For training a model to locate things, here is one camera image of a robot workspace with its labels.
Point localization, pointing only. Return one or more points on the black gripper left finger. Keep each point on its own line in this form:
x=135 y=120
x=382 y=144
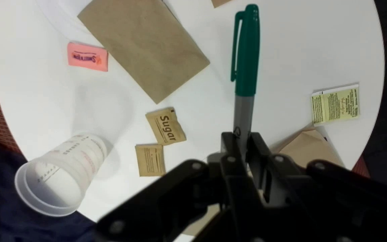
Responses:
x=229 y=197

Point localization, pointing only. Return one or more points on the pink sweetener packet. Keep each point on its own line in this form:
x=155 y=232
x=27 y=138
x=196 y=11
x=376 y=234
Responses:
x=88 y=57

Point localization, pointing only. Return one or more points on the dark blue cloth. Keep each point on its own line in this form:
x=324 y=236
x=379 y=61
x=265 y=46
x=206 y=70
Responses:
x=0 y=210

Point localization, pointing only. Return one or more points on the white round table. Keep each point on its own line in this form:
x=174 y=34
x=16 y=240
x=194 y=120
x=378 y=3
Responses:
x=282 y=49

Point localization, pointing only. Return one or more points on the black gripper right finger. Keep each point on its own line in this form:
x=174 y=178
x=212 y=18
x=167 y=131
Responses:
x=319 y=202

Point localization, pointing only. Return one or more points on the green marker pen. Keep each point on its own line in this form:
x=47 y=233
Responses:
x=247 y=58

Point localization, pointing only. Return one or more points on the clear plastic cup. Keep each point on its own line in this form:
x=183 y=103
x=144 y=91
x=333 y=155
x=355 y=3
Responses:
x=61 y=177

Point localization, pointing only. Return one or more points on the brown packet printed Sugar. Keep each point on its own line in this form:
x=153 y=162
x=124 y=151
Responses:
x=167 y=127

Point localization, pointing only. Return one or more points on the brown paper sugar packet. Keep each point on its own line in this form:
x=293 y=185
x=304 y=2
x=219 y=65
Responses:
x=149 y=160

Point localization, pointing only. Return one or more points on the yellow-green packet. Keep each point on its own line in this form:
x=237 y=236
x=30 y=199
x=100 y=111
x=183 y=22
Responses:
x=336 y=104

